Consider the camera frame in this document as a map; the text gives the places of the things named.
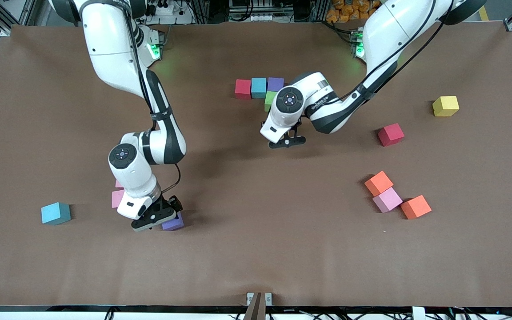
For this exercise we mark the purple foam cube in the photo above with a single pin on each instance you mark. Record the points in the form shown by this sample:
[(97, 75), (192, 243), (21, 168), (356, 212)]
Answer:
[(275, 83), (175, 223)]

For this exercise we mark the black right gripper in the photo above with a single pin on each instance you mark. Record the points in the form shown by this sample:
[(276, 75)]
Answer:
[(166, 204)]

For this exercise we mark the light blue foam cube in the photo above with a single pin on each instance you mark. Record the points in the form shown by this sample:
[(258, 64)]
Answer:
[(258, 88), (55, 214)]

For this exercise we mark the red foam cube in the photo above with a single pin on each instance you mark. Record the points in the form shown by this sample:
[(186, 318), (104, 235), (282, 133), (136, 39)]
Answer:
[(390, 134), (242, 89)]

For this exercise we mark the small white block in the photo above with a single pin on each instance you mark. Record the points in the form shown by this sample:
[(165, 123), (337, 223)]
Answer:
[(418, 313)]

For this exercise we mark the yellow foam cube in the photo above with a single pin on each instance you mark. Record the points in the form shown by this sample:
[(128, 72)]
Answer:
[(445, 106)]

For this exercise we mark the orange foam cube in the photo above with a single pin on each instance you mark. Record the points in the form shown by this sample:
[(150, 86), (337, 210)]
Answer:
[(378, 183), (416, 206)]

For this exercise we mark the bag of orange items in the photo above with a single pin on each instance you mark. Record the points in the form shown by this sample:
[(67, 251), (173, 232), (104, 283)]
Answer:
[(345, 12)]

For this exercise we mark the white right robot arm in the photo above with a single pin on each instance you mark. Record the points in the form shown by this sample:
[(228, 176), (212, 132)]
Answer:
[(140, 178)]

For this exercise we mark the white power strip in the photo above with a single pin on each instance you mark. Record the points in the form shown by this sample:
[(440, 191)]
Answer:
[(166, 9)]

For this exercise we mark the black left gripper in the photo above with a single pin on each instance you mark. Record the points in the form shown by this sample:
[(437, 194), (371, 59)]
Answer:
[(298, 123)]

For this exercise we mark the brown table cover sheet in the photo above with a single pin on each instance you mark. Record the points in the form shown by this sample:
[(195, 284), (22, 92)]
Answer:
[(256, 249)]

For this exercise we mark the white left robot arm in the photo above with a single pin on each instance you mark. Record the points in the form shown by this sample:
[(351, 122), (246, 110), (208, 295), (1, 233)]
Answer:
[(278, 120)]

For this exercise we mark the white socket strip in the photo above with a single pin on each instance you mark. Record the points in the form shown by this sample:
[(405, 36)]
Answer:
[(256, 18)]

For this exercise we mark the grey metal bracket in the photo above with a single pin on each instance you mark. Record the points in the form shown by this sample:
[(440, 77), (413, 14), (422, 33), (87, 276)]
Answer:
[(250, 298)]

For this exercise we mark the green foam cube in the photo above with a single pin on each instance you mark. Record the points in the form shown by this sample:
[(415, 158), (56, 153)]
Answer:
[(269, 101)]

